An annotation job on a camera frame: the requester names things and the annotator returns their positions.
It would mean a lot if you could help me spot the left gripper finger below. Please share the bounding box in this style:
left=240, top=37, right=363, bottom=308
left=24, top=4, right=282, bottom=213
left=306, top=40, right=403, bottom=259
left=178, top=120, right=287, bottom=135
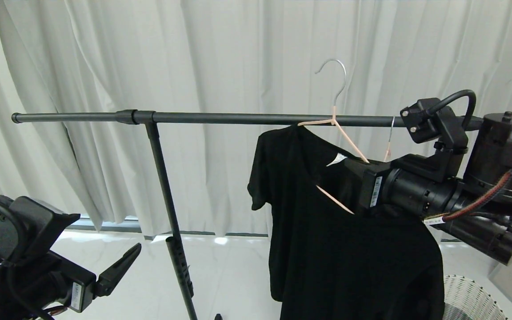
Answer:
left=96, top=243, right=142, bottom=297

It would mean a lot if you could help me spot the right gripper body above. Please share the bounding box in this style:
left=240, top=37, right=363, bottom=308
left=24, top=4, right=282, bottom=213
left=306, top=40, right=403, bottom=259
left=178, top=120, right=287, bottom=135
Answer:
left=357, top=161, right=465, bottom=218

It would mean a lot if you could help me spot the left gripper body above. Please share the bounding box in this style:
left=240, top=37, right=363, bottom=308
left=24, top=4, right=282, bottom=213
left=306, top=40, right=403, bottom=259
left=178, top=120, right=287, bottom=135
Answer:
left=29, top=264, right=100, bottom=313

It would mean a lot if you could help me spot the pink clothes hanger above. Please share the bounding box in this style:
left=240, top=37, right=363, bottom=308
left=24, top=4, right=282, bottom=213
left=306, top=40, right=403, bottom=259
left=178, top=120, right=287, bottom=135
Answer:
left=297, top=59, right=370, bottom=215
left=383, top=116, right=396, bottom=163

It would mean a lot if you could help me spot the black t-shirt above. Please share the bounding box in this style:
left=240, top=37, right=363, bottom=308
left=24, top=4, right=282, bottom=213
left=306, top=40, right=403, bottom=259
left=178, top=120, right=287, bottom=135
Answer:
left=247, top=124, right=445, bottom=320

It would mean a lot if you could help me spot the white laundry basket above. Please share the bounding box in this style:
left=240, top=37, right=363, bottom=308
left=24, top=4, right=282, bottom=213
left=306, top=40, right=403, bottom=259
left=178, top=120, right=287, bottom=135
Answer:
left=443, top=275, right=508, bottom=320

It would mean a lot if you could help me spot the black clothes rack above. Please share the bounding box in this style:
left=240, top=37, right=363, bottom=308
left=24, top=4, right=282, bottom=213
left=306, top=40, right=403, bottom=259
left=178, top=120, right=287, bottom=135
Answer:
left=12, top=109, right=483, bottom=320

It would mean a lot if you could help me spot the window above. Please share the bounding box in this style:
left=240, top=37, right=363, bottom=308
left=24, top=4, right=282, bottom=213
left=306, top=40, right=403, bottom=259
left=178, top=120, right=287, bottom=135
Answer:
left=0, top=216, right=270, bottom=238

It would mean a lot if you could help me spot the white curtain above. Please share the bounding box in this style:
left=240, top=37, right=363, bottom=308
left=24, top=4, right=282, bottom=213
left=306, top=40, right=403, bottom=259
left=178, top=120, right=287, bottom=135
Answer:
left=0, top=0, right=512, bottom=243

